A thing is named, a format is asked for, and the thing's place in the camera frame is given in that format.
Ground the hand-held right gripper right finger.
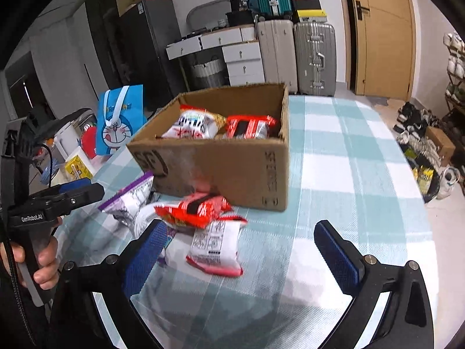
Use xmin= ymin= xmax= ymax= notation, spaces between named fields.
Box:
xmin=309 ymin=220 xmax=434 ymax=349

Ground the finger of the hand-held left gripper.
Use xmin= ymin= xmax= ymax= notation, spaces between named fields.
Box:
xmin=58 ymin=179 xmax=93 ymax=194
xmin=54 ymin=184 xmax=106 ymax=211

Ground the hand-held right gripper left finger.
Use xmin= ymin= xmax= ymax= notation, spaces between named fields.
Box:
xmin=49 ymin=220 xmax=169 ymax=349

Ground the grey and white snack packet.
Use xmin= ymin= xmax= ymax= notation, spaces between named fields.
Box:
xmin=134 ymin=204 xmax=171 ymax=238

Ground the purple and white snack packet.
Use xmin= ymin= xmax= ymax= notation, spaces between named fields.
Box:
xmin=98 ymin=172 xmax=155 ymax=226

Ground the red and black snack packet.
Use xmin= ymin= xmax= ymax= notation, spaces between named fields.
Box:
xmin=154 ymin=193 xmax=233 ymax=229
xmin=221 ymin=114 xmax=280 ymax=140

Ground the white red-edged snack packet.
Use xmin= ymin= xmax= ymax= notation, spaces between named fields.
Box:
xmin=186 ymin=218 xmax=248 ymax=277

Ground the brown cardboard box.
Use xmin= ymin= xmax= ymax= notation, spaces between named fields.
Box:
xmin=126 ymin=83 xmax=290 ymax=212

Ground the white and red snack packet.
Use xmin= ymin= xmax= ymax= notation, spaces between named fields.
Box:
xmin=160 ymin=105 xmax=226 ymax=139

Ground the person's left hand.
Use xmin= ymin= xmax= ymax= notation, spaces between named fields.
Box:
xmin=0 ymin=236 xmax=62 ymax=291

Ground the red round object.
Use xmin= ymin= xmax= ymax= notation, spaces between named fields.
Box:
xmin=81 ymin=125 xmax=99 ymax=159

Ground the white kettle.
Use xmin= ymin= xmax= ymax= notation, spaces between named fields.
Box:
xmin=54 ymin=114 xmax=97 ymax=161

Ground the blue cartoon tote bag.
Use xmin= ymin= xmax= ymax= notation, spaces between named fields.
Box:
xmin=95 ymin=84 xmax=148 ymax=156

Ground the pile of shoes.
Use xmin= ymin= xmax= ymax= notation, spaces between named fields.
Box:
xmin=394 ymin=102 xmax=465 ymax=200

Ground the black refrigerator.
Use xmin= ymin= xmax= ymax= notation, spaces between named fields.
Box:
xmin=103 ymin=0 xmax=189 ymax=117

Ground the small cardboard floor box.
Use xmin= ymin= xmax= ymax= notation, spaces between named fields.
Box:
xmin=425 ymin=127 xmax=456 ymax=168

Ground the grey laundry basket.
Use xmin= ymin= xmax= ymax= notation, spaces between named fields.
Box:
xmin=189 ymin=56 xmax=228 ymax=90

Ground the silver suitcase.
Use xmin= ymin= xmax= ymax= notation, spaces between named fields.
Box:
xmin=294 ymin=22 xmax=337 ymax=97

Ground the white drawer dresser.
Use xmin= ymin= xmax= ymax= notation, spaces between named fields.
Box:
xmin=166 ymin=25 xmax=266 ymax=88

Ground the white suitcase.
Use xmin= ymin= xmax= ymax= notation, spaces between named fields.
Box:
xmin=255 ymin=16 xmax=299 ymax=93

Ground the shoe rack with shoes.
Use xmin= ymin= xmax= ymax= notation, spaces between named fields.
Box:
xmin=441 ymin=31 xmax=465 ymax=124

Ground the wooden door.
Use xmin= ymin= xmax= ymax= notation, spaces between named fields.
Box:
xmin=345 ymin=0 xmax=416 ymax=99

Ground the yellow and black shoe box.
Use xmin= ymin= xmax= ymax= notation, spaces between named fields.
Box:
xmin=294 ymin=9 xmax=328 ymax=23

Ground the black cable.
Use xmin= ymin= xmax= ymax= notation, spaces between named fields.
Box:
xmin=0 ymin=204 xmax=31 ymax=349

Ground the grey arched frame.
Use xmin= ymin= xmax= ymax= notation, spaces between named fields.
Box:
xmin=186 ymin=0 xmax=233 ymax=31

